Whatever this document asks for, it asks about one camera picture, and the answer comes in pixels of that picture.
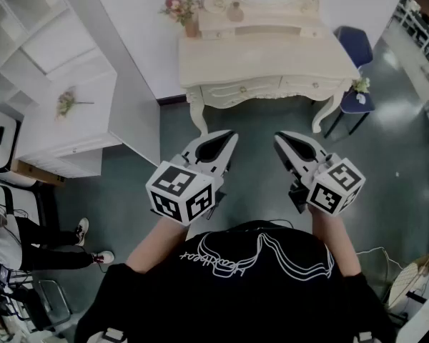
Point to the small bottle with cork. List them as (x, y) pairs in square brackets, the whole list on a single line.
[(235, 13)]

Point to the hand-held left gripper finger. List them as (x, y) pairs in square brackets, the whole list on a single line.
[(191, 148), (226, 155)]

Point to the person's right forearm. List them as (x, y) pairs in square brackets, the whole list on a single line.
[(334, 241)]

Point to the loose pink flower bunch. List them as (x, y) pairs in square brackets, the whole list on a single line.
[(66, 102)]

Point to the person's left forearm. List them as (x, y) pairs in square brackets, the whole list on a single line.
[(157, 245)]

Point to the blue chair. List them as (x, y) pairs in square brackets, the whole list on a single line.
[(357, 48)]

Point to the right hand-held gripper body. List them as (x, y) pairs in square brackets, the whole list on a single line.
[(337, 188)]

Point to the pink flower bouquet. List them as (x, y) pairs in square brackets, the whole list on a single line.
[(180, 5)]

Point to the cardboard box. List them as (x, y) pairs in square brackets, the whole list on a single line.
[(39, 174)]

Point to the cream carved dressing table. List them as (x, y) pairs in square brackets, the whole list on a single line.
[(264, 55)]

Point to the person's black printed t-shirt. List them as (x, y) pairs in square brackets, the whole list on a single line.
[(236, 298)]

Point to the white round mesh panel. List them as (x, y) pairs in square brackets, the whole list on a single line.
[(407, 281)]

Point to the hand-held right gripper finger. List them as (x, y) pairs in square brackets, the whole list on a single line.
[(316, 148), (289, 159)]

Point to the white black-trimmed appliance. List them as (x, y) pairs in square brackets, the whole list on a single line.
[(21, 200), (0, 138)]

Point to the brown flower vase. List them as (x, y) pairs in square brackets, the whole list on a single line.
[(191, 29)]

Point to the small green flower sprig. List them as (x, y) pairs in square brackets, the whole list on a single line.
[(361, 84)]

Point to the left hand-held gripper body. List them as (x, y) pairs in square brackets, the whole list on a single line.
[(180, 191)]

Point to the white cubby shelf unit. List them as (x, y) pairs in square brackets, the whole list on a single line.
[(32, 30)]

